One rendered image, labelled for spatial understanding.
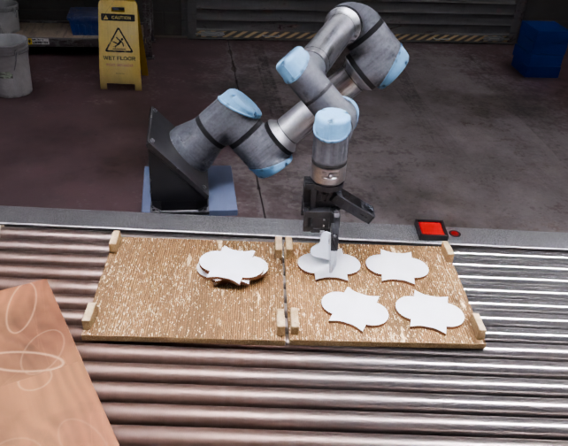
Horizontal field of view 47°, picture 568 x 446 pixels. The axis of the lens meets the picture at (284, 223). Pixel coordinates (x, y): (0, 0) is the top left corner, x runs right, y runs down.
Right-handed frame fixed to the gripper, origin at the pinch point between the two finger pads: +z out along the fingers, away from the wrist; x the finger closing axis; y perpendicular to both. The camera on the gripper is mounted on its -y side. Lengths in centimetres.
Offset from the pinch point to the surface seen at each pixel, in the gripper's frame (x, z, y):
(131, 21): -343, 46, 103
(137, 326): 22.1, 2.6, 41.6
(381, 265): 0.6, 2.8, -12.4
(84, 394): 50, -8, 45
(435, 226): -19.3, 4.7, -30.4
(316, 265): 0.9, 2.5, 3.2
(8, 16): -409, 63, 211
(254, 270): 6.8, -0.3, 17.8
